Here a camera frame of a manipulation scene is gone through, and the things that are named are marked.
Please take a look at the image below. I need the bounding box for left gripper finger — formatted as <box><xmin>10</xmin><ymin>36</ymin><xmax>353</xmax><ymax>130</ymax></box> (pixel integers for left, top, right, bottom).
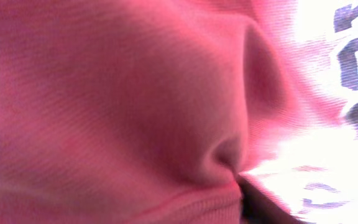
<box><xmin>236</xmin><ymin>175</ymin><xmax>303</xmax><ymax>224</ymax></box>

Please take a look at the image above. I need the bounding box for red printed t-shirt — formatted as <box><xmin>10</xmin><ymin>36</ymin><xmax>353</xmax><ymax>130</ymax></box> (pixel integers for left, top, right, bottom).
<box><xmin>0</xmin><ymin>0</ymin><xmax>358</xmax><ymax>223</ymax></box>

